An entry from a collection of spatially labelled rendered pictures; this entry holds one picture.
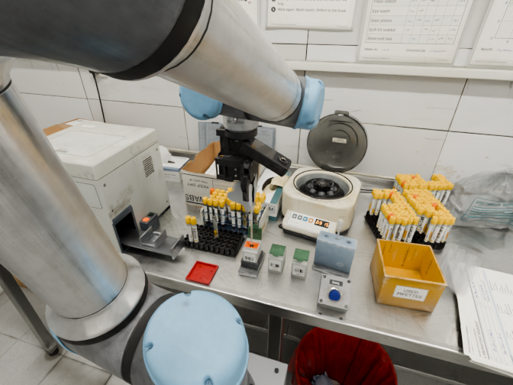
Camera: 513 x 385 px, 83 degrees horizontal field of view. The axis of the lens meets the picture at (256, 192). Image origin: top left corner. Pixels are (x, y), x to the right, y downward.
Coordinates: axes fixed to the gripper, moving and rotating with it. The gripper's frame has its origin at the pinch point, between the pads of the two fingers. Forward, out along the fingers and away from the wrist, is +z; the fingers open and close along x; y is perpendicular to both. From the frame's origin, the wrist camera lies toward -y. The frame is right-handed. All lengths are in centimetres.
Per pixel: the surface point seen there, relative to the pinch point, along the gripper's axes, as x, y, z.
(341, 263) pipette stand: -3.9, -24.1, 16.4
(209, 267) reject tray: 4.3, 11.2, 20.3
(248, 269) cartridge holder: 2.9, 0.1, 19.1
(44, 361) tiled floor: 11, 106, 108
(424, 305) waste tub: 2.7, -43.9, 18.2
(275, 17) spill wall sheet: -57, 9, -39
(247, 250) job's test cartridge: 1.7, 0.6, 13.5
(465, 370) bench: -25, -81, 81
